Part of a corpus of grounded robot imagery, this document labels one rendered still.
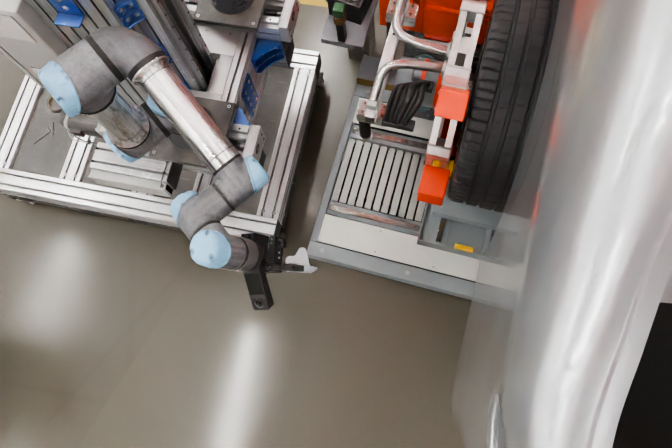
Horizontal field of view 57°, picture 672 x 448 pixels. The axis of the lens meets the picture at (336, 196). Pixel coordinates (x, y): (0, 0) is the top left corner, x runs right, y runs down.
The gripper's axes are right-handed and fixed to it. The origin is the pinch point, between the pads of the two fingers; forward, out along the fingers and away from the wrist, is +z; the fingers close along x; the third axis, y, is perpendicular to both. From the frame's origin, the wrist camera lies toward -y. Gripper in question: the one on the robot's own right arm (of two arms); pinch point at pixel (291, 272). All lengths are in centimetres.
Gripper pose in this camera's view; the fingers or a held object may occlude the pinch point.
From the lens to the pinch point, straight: 157.5
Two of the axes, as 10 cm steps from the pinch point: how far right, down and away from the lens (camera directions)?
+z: 4.5, 1.9, 8.7
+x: -8.9, 0.8, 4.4
